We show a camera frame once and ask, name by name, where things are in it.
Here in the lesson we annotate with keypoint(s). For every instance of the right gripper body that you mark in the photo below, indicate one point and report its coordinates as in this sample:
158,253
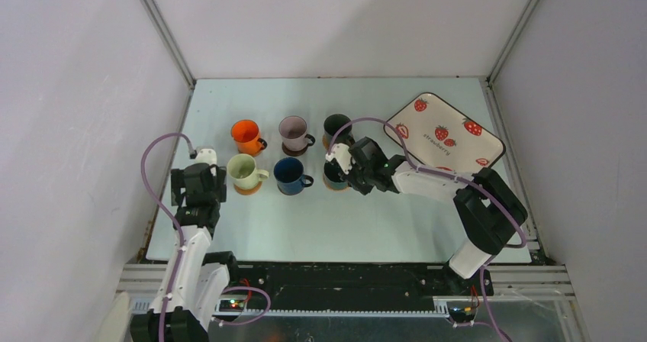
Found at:
351,172

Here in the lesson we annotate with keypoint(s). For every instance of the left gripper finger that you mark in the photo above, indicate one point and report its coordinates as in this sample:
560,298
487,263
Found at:
177,185
221,184

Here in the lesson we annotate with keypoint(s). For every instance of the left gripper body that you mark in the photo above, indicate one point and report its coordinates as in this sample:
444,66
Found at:
215,199

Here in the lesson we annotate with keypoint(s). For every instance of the light green mug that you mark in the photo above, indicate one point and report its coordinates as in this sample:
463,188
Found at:
243,170

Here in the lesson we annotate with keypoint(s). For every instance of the dark green mug back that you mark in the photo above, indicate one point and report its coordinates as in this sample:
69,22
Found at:
332,173

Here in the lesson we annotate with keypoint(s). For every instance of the dark green mug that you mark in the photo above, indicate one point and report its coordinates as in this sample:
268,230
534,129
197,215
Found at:
332,173
333,123

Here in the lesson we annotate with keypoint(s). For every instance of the orange mug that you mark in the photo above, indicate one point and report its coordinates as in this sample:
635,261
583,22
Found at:
247,136

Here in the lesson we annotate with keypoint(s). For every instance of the patterned light wood coaster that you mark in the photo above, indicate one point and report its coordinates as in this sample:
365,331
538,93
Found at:
336,186

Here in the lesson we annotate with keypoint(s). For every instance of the scalloped light wood coaster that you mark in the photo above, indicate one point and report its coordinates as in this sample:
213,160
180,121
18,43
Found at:
327,142

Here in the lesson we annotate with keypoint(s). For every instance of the dark green mug front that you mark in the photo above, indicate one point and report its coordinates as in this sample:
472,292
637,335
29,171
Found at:
333,123

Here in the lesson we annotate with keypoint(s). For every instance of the blue mug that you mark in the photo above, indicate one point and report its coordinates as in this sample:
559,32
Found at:
290,177

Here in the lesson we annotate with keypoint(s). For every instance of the dark wood coaster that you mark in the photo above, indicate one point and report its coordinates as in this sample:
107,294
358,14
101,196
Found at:
294,153

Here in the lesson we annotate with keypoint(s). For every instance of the mauve mug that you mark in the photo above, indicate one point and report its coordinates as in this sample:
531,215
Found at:
294,133

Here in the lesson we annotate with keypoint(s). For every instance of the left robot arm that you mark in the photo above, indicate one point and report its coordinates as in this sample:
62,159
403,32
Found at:
194,277

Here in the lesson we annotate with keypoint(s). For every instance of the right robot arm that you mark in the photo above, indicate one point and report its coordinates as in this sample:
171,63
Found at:
488,210

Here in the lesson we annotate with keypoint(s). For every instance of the wooden serving tray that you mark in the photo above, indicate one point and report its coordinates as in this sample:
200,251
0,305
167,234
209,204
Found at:
437,134

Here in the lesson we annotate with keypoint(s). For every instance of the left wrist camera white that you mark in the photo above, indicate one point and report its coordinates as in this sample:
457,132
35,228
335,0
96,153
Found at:
206,155

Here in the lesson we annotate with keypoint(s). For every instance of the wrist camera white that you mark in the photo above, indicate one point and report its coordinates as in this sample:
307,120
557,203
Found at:
341,156
206,155

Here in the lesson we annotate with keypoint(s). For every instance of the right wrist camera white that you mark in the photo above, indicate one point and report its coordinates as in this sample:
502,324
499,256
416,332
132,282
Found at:
341,156

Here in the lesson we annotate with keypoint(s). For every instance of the aluminium frame rail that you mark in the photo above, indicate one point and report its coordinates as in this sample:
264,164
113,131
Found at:
526,284

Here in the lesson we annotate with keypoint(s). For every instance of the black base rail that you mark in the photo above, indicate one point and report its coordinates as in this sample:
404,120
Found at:
355,287

